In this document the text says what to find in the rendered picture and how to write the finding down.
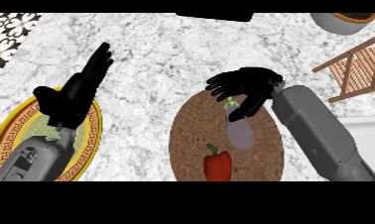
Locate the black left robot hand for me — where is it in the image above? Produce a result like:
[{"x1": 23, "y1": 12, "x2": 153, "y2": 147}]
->
[{"x1": 32, "y1": 42, "x2": 115, "y2": 131}]

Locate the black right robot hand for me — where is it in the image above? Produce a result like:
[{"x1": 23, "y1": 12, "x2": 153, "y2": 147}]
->
[{"x1": 205, "y1": 66, "x2": 283, "y2": 123}]

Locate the purple eggplant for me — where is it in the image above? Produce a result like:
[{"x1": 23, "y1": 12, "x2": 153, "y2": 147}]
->
[{"x1": 223, "y1": 96, "x2": 257, "y2": 152}]

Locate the round brown cork placemat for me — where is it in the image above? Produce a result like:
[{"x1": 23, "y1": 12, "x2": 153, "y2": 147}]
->
[{"x1": 168, "y1": 88, "x2": 285, "y2": 182}]

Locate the wooden tiered shelf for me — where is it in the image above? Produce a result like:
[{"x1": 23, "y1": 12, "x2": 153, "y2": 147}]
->
[{"x1": 311, "y1": 37, "x2": 375, "y2": 103}]

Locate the yellow patterned plate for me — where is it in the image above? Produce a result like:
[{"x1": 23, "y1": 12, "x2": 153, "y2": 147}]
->
[{"x1": 0, "y1": 85, "x2": 103, "y2": 182}]

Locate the black appliance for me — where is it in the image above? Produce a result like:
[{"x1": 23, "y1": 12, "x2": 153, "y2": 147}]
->
[{"x1": 174, "y1": 13, "x2": 255, "y2": 23}]

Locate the red bell pepper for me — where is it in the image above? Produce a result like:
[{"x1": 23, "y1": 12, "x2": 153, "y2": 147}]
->
[{"x1": 202, "y1": 143, "x2": 234, "y2": 182}]

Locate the grey potted plant pot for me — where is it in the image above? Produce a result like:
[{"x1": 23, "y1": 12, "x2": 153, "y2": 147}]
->
[{"x1": 308, "y1": 13, "x2": 375, "y2": 36}]

